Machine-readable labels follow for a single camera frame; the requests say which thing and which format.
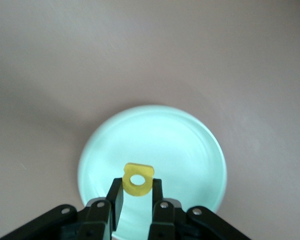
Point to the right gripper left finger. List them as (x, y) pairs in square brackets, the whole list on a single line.
[(100, 220)]

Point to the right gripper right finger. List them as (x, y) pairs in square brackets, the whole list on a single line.
[(170, 220)]

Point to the yellow foam letter a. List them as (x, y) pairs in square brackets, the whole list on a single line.
[(137, 170)]

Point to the green plate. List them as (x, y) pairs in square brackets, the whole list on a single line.
[(152, 140)]

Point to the brown table cover sheet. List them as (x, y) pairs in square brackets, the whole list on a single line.
[(40, 75)]

